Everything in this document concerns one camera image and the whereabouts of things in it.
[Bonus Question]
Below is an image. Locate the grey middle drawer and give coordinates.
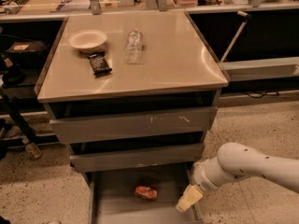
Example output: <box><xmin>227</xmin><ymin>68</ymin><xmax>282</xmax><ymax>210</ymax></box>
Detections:
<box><xmin>70</xmin><ymin>143</ymin><xmax>204</xmax><ymax>173</ymax></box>

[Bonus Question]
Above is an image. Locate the black bag with label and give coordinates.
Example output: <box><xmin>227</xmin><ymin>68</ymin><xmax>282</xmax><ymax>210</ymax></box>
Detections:
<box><xmin>6</xmin><ymin>41</ymin><xmax>48</xmax><ymax>68</ymax></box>

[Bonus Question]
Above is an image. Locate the grey drawer cabinet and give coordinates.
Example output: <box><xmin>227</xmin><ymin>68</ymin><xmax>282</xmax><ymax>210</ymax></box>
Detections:
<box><xmin>36</xmin><ymin>11</ymin><xmax>227</xmax><ymax>224</ymax></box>

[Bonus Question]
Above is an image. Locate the white stick with black handle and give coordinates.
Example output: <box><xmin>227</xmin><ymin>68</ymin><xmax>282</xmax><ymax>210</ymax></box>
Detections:
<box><xmin>221</xmin><ymin>10</ymin><xmax>251</xmax><ymax>63</ymax></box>

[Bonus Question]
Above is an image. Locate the black snack bar packet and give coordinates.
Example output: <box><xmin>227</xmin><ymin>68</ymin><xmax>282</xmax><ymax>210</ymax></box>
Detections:
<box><xmin>88</xmin><ymin>51</ymin><xmax>112</xmax><ymax>76</ymax></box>

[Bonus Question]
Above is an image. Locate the grey top drawer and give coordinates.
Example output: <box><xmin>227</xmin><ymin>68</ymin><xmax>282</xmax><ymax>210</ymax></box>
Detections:
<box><xmin>50</xmin><ymin>106</ymin><xmax>217</xmax><ymax>144</ymax></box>

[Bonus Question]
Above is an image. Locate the red coke can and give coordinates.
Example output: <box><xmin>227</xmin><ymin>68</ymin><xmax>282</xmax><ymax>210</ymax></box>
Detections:
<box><xmin>135</xmin><ymin>186</ymin><xmax>158</xmax><ymax>201</ymax></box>

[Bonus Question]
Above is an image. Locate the white paper bowl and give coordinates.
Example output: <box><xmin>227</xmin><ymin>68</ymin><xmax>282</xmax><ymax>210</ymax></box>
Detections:
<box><xmin>68</xmin><ymin>30</ymin><xmax>107</xmax><ymax>53</ymax></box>

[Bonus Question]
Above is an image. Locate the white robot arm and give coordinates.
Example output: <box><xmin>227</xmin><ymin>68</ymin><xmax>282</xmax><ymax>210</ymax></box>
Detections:
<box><xmin>176</xmin><ymin>143</ymin><xmax>299</xmax><ymax>212</ymax></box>

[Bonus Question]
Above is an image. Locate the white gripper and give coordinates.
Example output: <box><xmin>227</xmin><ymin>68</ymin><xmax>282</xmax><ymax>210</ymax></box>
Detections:
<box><xmin>176</xmin><ymin>160</ymin><xmax>218</xmax><ymax>212</ymax></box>

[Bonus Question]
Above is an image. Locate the clear plastic water bottle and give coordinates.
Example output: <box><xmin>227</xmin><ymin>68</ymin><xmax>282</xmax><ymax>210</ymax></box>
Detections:
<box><xmin>123</xmin><ymin>29</ymin><xmax>143</xmax><ymax>63</ymax></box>

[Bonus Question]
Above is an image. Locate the grey open bottom drawer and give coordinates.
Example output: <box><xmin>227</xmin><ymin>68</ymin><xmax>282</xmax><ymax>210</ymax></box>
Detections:
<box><xmin>89</xmin><ymin>164</ymin><xmax>203</xmax><ymax>224</ymax></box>

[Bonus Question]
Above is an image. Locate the black stand leg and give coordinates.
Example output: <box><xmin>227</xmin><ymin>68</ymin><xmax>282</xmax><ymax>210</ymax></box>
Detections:
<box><xmin>0</xmin><ymin>89</ymin><xmax>36</xmax><ymax>142</ymax></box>

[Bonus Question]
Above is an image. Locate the black cable on floor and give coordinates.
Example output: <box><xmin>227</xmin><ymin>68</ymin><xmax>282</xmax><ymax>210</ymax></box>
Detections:
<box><xmin>242</xmin><ymin>91</ymin><xmax>280</xmax><ymax>99</ymax></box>

